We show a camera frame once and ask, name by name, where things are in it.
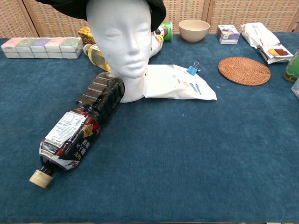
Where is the black cap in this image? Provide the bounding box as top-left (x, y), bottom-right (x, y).
top-left (35, 0), bottom-right (167, 32)

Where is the white foam mannequin head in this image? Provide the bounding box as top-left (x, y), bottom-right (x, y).
top-left (85, 0), bottom-right (152, 103)

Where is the white printed plastic bag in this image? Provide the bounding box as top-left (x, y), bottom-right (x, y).
top-left (142, 64), bottom-right (218, 101)

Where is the blue table cloth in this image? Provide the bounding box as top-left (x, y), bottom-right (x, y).
top-left (0, 31), bottom-right (299, 224)

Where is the large dark tea bottle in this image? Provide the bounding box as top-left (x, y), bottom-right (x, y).
top-left (29, 71), bottom-right (126, 189)

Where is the blue binder clip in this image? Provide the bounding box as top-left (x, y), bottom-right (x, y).
top-left (186, 61), bottom-right (201, 76)

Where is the white bottle with gold cap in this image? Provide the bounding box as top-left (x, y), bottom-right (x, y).
top-left (149, 31), bottom-right (164, 58)

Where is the clear bottle with yellow liquid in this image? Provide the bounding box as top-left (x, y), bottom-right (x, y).
top-left (83, 43), bottom-right (112, 72)

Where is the green Pringles can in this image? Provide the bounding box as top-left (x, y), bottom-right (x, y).
top-left (155, 21), bottom-right (174, 42)

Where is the beige bowl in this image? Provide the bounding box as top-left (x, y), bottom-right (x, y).
top-left (178, 19), bottom-right (210, 43)

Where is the gold yellow biscuit pack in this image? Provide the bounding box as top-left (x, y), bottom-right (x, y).
top-left (77, 27), bottom-right (96, 45)

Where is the round woven rattan coaster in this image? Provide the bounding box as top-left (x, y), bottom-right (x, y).
top-left (218, 56), bottom-right (271, 86)

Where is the purple white juice carton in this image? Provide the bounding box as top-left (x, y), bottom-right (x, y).
top-left (215, 25), bottom-right (241, 45)

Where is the multicolour tissue pack row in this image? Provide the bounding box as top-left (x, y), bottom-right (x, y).
top-left (0, 37), bottom-right (84, 59)

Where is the white pink snack bag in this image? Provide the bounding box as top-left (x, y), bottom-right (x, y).
top-left (238, 22), bottom-right (281, 49)

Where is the woven bamboo folding screen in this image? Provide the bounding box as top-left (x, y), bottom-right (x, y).
top-left (0, 0), bottom-right (299, 39)

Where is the small packet with fruit print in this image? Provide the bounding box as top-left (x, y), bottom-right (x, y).
top-left (260, 44), bottom-right (294, 65)

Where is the white pink milk carton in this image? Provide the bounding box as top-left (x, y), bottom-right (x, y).
top-left (291, 78), bottom-right (299, 101)

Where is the green egg-shaped toy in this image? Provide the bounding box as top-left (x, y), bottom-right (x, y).
top-left (284, 50), bottom-right (299, 84)

